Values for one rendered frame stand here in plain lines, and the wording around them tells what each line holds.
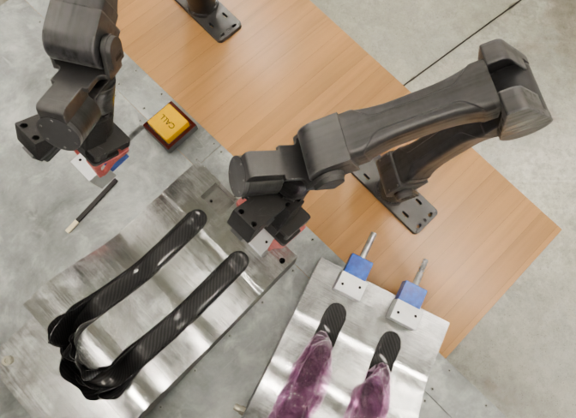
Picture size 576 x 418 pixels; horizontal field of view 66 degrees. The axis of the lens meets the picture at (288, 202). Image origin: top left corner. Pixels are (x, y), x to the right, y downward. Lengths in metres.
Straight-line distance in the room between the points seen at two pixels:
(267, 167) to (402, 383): 0.46
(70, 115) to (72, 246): 0.40
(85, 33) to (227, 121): 0.43
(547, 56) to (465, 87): 1.78
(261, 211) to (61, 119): 0.28
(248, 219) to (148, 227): 0.27
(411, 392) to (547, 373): 1.15
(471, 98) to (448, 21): 1.70
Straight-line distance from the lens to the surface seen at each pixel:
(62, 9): 0.65
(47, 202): 1.01
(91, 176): 0.82
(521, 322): 1.91
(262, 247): 0.77
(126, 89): 1.05
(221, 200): 0.85
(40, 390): 0.91
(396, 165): 0.79
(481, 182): 1.02
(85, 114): 0.64
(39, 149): 0.69
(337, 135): 0.56
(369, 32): 2.11
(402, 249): 0.92
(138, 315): 0.80
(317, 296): 0.82
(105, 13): 0.64
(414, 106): 0.56
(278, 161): 0.59
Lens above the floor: 1.67
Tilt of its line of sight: 75 degrees down
